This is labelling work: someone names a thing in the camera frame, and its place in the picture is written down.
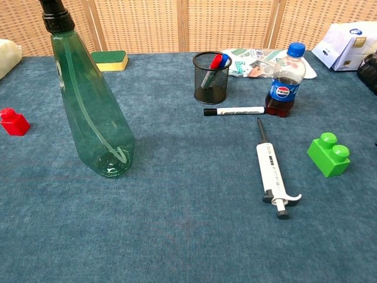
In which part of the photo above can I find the green transparent spray bottle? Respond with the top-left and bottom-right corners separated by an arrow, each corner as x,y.
39,0 -> 137,179

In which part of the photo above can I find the cola bottle with blue cap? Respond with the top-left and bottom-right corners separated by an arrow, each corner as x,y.
264,42 -> 307,118

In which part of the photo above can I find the black object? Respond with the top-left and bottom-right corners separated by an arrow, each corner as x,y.
356,50 -> 377,96

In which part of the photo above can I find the black mesh pen holder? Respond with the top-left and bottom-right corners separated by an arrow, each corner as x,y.
192,51 -> 233,105

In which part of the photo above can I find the black capped whiteboard marker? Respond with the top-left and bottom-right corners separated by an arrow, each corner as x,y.
203,106 -> 266,117

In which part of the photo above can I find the blue table cloth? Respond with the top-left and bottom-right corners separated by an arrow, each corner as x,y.
0,50 -> 377,283

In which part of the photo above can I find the red capped marker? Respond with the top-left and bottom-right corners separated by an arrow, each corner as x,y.
201,54 -> 224,88

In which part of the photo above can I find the white laboratory pipette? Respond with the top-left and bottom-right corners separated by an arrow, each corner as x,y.
256,117 -> 303,221

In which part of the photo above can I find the blue capped marker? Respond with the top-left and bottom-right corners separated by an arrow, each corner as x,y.
207,54 -> 230,89

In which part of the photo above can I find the packaged cleaning cloth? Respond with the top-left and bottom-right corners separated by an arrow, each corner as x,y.
221,48 -> 318,80

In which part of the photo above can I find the green and yellow sponge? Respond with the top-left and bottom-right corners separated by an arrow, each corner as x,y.
90,50 -> 129,73

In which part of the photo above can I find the woven bamboo folding screen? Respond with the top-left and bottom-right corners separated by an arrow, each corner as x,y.
0,0 -> 377,57

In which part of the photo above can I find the green toy building block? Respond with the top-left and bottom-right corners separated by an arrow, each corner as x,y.
306,132 -> 352,178

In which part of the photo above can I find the red toy building block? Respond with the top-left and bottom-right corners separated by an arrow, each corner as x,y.
0,107 -> 31,137

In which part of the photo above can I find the long cream plastic package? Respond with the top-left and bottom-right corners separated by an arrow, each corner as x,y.
0,38 -> 22,80

